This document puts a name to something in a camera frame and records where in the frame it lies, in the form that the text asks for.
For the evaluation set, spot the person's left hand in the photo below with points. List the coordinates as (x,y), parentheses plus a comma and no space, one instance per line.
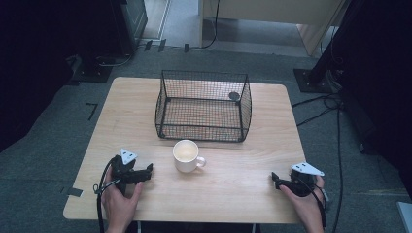
(118,207)

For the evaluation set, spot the person's right hand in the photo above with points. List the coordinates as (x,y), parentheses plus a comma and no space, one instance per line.
(307,210)

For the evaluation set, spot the dark round basket tag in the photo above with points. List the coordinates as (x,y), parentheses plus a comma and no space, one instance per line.
(233,95)

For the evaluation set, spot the black stand base plate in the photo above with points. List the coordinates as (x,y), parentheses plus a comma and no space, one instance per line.
(312,81)
(92,73)

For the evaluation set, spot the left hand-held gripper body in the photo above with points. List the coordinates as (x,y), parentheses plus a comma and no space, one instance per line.
(124,171)

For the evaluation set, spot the white box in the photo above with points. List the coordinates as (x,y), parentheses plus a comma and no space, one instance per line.
(405,216)

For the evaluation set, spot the dark cabinet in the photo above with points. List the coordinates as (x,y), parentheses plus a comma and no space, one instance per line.
(129,22)

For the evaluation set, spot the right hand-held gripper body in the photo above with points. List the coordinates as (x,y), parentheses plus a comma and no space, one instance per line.
(302,186)

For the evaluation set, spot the black tape strip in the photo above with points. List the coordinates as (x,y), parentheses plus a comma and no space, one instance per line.
(162,45)
(148,45)
(186,48)

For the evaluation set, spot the white cup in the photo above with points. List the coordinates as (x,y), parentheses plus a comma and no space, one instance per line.
(186,157)

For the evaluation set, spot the beige cabinet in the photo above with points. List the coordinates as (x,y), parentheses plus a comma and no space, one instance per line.
(275,13)

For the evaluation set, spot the grey tape patch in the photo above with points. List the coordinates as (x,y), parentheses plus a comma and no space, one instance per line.
(74,192)

